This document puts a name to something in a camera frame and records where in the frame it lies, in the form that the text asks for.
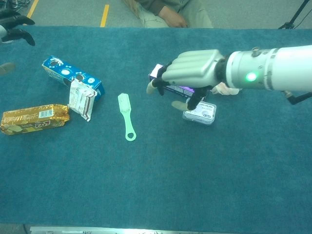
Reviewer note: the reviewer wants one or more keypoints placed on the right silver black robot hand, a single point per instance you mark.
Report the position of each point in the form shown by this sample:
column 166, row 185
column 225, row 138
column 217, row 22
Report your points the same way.
column 195, row 68

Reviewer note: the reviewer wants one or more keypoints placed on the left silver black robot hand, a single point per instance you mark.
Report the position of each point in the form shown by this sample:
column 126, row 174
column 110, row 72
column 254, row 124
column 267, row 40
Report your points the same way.
column 14, row 18

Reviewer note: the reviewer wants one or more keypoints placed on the purple toothpaste box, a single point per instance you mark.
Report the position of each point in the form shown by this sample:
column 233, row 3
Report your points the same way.
column 180, row 92

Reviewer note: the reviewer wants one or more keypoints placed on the pink mesh bath pouf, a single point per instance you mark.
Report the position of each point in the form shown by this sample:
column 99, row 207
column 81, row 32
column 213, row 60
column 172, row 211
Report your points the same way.
column 226, row 90

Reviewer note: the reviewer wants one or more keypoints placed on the small clear purple case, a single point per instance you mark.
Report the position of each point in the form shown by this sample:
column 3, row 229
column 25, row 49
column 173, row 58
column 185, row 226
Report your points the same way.
column 202, row 114

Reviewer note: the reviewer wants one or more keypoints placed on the blue cookie box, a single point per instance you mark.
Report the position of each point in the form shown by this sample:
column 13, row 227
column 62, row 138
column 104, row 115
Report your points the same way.
column 61, row 70

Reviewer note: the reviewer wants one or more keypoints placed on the gold foil biscuit pack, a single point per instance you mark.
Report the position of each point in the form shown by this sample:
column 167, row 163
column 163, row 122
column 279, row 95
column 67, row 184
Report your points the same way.
column 31, row 119

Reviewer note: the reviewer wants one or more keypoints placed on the white sachet packet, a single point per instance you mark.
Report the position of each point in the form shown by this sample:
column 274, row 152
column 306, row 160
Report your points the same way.
column 80, row 100

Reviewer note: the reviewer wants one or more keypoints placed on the seated person in khaki clothes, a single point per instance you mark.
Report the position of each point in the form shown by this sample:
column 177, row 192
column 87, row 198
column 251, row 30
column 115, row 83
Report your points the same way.
column 195, row 14

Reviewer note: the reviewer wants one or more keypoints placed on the green plastic handle tool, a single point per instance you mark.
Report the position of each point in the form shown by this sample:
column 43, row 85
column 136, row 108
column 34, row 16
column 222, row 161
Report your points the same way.
column 124, row 104

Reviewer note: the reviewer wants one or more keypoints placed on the teal felt table cover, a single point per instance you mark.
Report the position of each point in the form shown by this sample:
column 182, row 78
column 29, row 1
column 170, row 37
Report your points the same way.
column 195, row 170

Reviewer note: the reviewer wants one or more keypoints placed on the black tripod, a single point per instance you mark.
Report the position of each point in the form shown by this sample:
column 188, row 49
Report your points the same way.
column 288, row 24

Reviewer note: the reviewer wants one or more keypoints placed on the aluminium table edge rail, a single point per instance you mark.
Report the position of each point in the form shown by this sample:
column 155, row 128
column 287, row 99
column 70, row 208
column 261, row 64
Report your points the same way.
column 73, row 230

